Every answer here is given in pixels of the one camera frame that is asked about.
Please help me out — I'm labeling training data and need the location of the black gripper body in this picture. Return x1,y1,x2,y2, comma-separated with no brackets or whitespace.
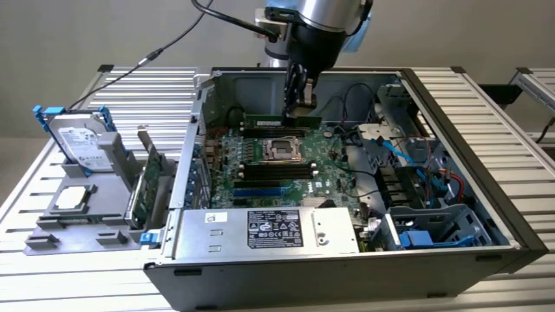
287,23,348,75

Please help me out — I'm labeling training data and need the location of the green RAM stick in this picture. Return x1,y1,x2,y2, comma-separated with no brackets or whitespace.
243,112,323,130

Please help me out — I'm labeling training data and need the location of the black RAM slot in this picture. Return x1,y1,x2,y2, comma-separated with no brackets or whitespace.
240,162,312,173
240,170,313,181
240,127,305,134

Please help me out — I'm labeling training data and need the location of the green motherboard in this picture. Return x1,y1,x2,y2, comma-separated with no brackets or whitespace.
207,123,372,209

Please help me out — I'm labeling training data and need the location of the CPU socket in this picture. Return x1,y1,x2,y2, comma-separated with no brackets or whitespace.
256,137,305,163

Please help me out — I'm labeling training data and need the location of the black expansion slot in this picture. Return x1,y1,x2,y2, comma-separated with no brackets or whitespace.
233,181,281,190

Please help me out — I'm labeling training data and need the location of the blue expansion slot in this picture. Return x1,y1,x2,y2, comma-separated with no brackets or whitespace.
233,188,281,198

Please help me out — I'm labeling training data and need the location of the silver chipset heatsink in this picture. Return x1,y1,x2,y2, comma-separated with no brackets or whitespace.
301,197,336,209

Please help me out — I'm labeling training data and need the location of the green graphics card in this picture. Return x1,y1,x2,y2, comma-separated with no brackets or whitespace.
124,124,169,229

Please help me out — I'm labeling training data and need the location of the silver power supply unit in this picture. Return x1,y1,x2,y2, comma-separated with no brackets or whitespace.
172,207,361,258

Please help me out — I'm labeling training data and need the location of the grey disk bay cage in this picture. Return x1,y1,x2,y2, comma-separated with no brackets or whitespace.
383,202,496,252

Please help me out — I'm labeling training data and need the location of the metal slat side table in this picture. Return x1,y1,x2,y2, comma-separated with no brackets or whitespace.
508,67,555,116

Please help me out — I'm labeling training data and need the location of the blue plastic latch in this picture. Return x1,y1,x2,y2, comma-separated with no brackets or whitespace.
140,229,157,250

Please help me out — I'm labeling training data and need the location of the open black PC case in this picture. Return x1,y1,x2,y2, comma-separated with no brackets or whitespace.
142,66,549,302

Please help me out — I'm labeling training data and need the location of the silver CPU chip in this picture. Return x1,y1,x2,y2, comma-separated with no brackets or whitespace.
54,186,94,209

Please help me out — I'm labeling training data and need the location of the grey parts rack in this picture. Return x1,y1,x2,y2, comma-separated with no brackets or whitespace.
24,131,180,258

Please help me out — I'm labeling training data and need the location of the black wire loop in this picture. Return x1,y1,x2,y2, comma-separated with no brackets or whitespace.
337,83,376,124

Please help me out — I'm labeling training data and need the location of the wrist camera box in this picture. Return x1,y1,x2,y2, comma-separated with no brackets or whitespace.
252,7,292,44

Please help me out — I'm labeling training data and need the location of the grey metal drive bracket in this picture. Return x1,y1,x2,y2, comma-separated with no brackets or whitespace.
357,82,419,157

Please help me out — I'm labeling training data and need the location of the blue SATA wire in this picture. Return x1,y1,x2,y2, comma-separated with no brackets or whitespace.
371,136,417,170

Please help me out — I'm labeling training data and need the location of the black camera cable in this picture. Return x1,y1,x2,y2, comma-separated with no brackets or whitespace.
68,0,279,110

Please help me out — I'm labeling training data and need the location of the red wire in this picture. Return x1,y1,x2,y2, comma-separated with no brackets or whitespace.
449,173,468,203

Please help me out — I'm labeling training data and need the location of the hard disk with blue bracket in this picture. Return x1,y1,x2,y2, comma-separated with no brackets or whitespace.
30,103,118,173

